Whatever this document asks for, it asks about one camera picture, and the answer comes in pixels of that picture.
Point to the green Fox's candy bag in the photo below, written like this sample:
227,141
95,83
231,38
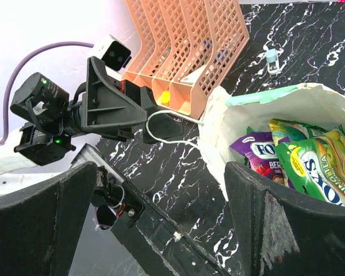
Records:
316,166

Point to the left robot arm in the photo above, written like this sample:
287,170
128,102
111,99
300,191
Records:
52,120

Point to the purple Fox's candy bag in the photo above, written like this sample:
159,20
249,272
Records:
258,150

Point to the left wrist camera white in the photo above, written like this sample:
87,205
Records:
113,52

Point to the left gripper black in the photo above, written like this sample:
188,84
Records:
110,108

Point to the green illustrated paper bag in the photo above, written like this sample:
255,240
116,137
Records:
228,118

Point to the orange plastic file organizer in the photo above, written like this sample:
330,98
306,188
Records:
187,48

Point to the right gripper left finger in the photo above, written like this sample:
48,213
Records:
40,225

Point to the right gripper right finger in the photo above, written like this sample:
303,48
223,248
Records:
282,231

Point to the yellow sticky note block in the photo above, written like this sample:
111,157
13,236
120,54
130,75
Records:
165,98

